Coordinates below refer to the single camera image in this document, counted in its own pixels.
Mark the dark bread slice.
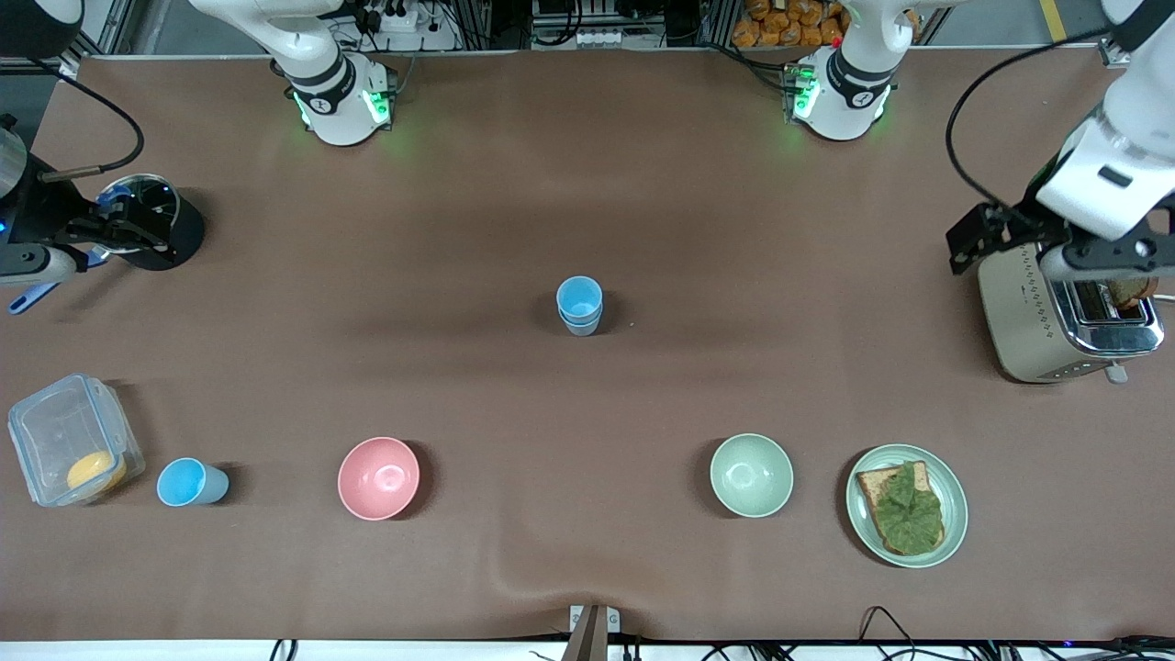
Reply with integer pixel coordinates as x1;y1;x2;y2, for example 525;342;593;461
1106;275;1159;309

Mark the white power strip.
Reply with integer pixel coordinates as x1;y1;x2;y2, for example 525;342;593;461
363;5;419;33

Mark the beige chrome toaster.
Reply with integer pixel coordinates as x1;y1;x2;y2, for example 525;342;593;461
977;241;1167;385

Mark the bag of orange buns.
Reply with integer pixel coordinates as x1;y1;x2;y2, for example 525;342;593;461
732;0;850;49

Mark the pink bowl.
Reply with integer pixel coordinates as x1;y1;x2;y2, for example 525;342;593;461
337;436;421;521

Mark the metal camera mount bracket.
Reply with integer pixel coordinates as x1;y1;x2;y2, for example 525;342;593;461
569;604;621;661

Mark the yellow round food piece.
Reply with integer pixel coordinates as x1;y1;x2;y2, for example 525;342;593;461
66;450;128;494

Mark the green lettuce leaf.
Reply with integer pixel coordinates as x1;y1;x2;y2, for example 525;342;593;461
870;462;946;555

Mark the brown bread slice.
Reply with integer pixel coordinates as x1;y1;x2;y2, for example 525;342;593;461
856;461;946;556

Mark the clear plastic container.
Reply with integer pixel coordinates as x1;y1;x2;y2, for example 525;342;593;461
7;372;146;508

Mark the pale green plate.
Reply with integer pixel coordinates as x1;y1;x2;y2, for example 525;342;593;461
845;443;969;569

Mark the blue plastic cup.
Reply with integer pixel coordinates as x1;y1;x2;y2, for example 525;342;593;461
555;275;604;324
156;457;230;508

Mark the pale green bowl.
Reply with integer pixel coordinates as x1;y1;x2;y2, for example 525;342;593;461
710;432;795;519

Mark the black looped floor cable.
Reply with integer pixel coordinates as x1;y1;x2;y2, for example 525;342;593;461
858;606;928;660

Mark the black pot blue handle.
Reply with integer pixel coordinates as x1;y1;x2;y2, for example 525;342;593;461
9;173;206;316

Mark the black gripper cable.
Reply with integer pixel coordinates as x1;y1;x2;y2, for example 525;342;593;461
28;58;146;181
947;26;1119;208

